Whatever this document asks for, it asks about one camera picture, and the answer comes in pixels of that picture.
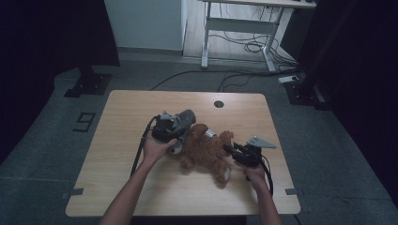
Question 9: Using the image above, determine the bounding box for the white partition panel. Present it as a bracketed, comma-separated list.
[104, 0, 188, 52]

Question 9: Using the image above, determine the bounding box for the brown plush teddy bear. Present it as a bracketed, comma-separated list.
[168, 123, 236, 189]

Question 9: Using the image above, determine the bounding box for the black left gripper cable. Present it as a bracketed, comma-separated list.
[130, 114, 161, 178]

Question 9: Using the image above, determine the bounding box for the white power strip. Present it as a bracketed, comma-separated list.
[277, 74, 299, 84]

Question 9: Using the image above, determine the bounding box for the person's left hand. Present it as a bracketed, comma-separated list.
[142, 130, 178, 168]

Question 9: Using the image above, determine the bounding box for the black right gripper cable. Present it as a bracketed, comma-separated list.
[261, 154, 274, 197]

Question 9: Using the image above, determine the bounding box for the black stand base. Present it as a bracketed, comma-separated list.
[64, 65, 113, 98]
[283, 74, 333, 112]

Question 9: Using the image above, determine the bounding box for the black curtain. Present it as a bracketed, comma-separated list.
[0, 0, 121, 164]
[297, 0, 398, 205]

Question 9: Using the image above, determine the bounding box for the long black floor cable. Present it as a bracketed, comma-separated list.
[149, 68, 299, 92]

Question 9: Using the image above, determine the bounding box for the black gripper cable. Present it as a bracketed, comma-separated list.
[261, 154, 274, 197]
[130, 114, 161, 178]

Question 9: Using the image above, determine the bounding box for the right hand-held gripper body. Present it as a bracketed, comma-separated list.
[232, 135, 278, 168]

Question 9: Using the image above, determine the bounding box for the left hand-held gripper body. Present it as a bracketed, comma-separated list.
[151, 111, 189, 143]

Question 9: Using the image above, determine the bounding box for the person's right hand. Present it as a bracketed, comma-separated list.
[234, 160, 268, 191]

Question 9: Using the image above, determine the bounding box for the tangle of black cables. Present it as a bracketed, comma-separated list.
[208, 31, 299, 68]

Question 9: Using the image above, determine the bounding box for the white desk frame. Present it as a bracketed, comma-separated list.
[197, 0, 317, 73]

